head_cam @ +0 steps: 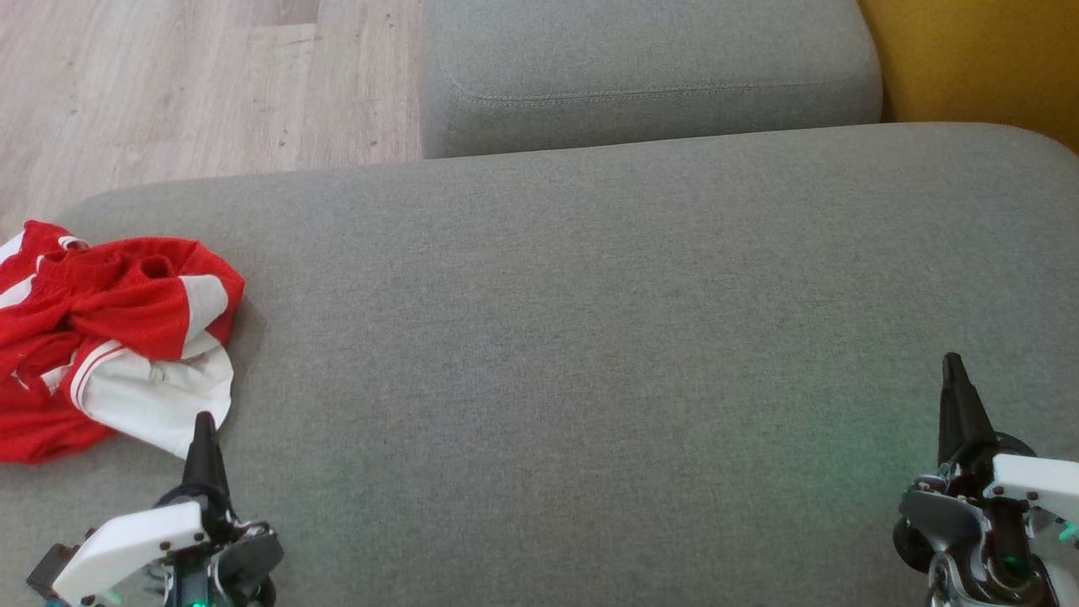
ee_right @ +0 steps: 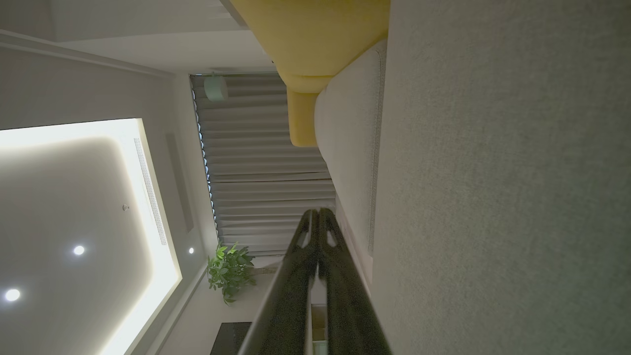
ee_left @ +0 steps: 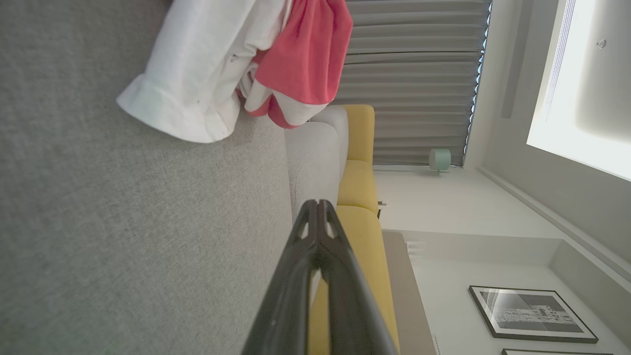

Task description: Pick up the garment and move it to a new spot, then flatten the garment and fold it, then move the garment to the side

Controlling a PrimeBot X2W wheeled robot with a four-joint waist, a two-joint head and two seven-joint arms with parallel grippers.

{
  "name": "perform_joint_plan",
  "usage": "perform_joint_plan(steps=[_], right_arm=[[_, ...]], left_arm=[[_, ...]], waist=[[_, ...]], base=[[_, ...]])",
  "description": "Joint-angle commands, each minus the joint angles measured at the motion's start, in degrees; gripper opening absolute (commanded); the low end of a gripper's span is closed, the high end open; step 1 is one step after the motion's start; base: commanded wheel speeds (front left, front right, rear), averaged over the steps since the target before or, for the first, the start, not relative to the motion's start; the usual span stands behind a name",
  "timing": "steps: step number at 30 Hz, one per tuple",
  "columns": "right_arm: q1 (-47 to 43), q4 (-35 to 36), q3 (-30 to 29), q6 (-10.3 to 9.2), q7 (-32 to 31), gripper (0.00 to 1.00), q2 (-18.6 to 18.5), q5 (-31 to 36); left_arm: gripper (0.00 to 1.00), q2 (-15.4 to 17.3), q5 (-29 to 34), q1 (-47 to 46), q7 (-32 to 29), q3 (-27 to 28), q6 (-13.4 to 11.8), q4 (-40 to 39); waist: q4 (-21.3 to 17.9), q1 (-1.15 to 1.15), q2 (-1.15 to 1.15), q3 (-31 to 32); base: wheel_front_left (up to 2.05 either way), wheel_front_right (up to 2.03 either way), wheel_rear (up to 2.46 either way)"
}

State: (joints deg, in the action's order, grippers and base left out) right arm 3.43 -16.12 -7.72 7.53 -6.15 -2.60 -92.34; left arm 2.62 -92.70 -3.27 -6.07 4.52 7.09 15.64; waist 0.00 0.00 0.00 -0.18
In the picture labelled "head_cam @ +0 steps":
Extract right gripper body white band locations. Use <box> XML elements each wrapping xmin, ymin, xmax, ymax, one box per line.
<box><xmin>894</xmin><ymin>455</ymin><xmax>1079</xmax><ymax>607</ymax></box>

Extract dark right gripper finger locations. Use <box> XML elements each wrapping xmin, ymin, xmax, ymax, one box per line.
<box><xmin>938</xmin><ymin>352</ymin><xmax>967</xmax><ymax>470</ymax></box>
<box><xmin>954</xmin><ymin>352</ymin><xmax>1001</xmax><ymax>470</ymax></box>

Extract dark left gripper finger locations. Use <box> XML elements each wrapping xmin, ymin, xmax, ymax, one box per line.
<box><xmin>181</xmin><ymin>411</ymin><xmax>207</xmax><ymax>507</ymax></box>
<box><xmin>205</xmin><ymin>411</ymin><xmax>231</xmax><ymax>508</ymax></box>

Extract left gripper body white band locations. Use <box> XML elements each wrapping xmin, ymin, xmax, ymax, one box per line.
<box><xmin>51</xmin><ymin>487</ymin><xmax>285</xmax><ymax>607</ymax></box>

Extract red shorts with white stripes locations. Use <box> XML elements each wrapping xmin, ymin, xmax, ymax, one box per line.
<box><xmin>0</xmin><ymin>221</ymin><xmax>246</xmax><ymax>363</ymax></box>

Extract grey fabric sofa seat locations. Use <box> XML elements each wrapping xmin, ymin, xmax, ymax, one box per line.
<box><xmin>0</xmin><ymin>122</ymin><xmax>1079</xmax><ymax>607</ymax></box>

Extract grey fabric sofa cushion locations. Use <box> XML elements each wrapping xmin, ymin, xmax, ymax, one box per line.
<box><xmin>419</xmin><ymin>0</ymin><xmax>883</xmax><ymax>159</ymax></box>

